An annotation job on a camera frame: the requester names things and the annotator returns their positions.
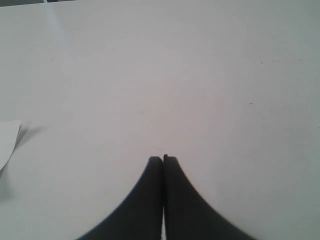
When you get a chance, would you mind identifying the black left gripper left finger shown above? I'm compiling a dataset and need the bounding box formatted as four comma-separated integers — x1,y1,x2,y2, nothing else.
80,156,163,240

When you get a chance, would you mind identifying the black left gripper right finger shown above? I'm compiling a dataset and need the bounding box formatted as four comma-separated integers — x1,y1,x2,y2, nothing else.
163,154,258,240

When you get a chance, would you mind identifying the white paper sheet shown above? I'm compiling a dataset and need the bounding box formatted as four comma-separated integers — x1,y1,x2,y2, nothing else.
0,120,22,170

